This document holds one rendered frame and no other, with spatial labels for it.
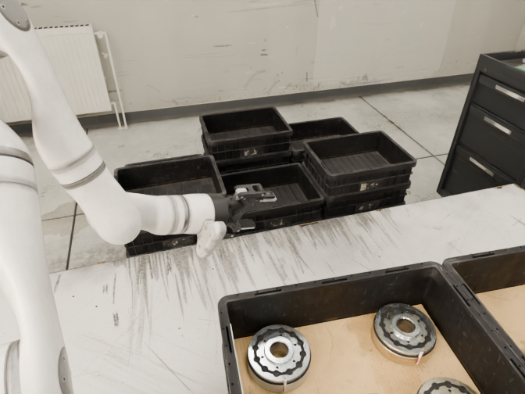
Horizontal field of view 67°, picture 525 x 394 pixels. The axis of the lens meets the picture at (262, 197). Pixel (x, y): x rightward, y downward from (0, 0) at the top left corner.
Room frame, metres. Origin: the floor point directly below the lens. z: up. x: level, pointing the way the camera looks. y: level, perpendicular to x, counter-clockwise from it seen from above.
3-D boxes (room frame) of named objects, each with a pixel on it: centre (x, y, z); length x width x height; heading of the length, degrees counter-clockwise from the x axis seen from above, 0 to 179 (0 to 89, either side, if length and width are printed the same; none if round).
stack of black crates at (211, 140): (1.75, 0.09, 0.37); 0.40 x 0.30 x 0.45; 106
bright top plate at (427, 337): (0.41, -0.24, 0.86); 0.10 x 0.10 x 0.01
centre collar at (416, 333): (0.41, -0.24, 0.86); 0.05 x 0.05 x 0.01
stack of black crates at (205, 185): (1.25, 0.36, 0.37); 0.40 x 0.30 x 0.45; 106
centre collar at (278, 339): (0.37, -0.03, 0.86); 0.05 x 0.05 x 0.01
